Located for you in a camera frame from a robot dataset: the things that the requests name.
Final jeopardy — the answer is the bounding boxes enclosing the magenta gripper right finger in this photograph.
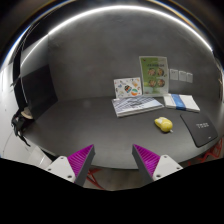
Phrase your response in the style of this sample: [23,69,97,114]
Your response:
[132,144,182,182]

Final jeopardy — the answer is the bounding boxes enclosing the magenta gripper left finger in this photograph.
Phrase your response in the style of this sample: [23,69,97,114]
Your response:
[46,145,95,186]

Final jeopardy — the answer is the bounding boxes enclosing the yellow computer mouse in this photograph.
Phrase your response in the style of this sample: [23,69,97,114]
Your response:
[154,117,173,133]

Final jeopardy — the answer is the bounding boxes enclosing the black mouse pad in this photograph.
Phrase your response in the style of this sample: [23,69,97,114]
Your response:
[181,112,218,147]

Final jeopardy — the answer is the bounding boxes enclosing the striped grey book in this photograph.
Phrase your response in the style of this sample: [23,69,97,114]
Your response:
[112,95,163,117]

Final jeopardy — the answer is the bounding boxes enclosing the white and blue booklet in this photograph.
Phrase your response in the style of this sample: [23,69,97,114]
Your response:
[164,94,200,112]

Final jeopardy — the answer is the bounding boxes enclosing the white illustrated card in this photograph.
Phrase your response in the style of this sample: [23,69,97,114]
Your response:
[114,77,142,98]

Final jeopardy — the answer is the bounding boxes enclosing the black monitor screen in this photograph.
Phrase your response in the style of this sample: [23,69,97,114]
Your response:
[22,65,58,119]

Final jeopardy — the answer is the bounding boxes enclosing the green standing poster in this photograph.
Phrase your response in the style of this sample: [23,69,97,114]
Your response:
[139,56,169,96]

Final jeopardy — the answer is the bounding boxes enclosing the white wall outlet plate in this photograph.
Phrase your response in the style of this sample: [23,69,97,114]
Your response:
[187,73,193,83]
[179,71,187,81]
[170,69,178,80]

